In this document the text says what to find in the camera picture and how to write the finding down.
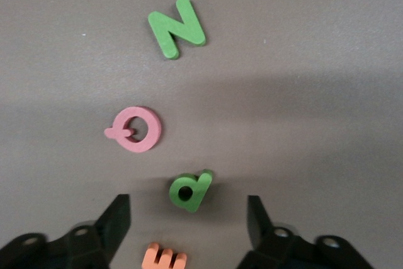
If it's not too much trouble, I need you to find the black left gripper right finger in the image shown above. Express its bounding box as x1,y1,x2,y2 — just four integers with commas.
236,195,375,269

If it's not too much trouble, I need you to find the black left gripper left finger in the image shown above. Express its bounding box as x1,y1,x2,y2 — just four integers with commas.
0,193,132,269

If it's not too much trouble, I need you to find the green letter p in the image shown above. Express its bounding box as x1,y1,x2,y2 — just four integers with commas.
168,169,214,214

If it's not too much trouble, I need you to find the pink letter Q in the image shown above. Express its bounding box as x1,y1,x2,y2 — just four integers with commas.
103,106,163,154

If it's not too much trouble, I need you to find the brown table mat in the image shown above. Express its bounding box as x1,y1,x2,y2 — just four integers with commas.
0,0,403,269

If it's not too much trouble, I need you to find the green letter N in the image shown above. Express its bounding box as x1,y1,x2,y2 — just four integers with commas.
147,0,207,61

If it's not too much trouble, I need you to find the orange letter E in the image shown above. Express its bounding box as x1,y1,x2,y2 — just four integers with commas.
141,241,188,269

